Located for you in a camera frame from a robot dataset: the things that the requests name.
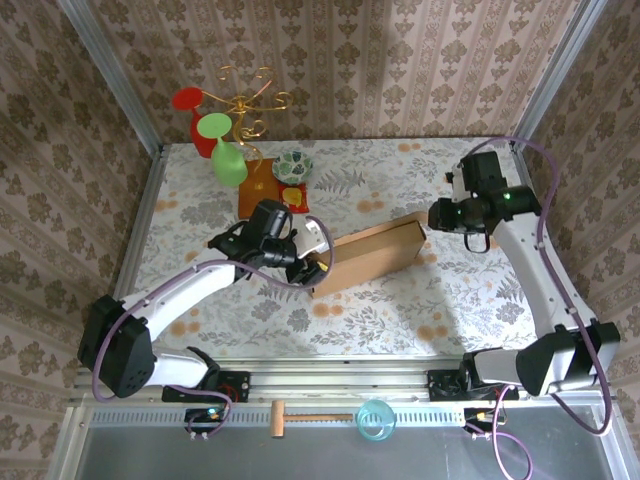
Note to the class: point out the wooden mallet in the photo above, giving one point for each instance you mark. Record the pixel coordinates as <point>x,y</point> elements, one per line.
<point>277,419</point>

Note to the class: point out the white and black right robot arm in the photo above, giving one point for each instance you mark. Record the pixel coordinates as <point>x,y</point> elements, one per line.
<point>530,270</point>

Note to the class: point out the small black controller board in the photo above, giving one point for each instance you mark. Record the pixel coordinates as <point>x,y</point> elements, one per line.
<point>475,416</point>
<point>205,415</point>

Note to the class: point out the grey metal shelf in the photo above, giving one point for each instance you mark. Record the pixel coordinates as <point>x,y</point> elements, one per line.
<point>300,460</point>

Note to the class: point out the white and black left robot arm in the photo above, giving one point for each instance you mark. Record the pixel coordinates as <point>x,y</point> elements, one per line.
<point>165,300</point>

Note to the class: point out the red plastic goblet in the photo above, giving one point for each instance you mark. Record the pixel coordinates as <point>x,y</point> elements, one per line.
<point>186,98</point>

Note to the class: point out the brown cardboard paper box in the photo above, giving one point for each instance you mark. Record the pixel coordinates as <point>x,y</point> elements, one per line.
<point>375,252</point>

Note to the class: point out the leaf pattern bowl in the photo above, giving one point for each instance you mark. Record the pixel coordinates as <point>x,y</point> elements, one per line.
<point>292,167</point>

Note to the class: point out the clear blue glass cup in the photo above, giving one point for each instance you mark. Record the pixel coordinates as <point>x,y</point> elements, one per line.
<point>375,420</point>

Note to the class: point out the green plastic goblet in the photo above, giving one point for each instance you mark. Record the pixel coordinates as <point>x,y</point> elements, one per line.
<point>229,167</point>

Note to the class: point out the red snack packet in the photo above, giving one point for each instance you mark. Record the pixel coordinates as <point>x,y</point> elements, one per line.
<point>295,197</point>

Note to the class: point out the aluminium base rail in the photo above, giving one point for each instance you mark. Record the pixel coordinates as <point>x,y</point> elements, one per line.
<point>340,380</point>

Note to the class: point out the orange-brown wooden board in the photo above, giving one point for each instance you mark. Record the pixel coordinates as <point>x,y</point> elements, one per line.
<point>255,190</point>

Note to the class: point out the floral tablecloth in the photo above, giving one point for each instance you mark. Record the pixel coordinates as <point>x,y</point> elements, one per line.
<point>380,320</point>

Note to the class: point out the aluminium frame post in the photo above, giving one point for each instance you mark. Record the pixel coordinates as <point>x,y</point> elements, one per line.
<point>107,65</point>
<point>565,65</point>

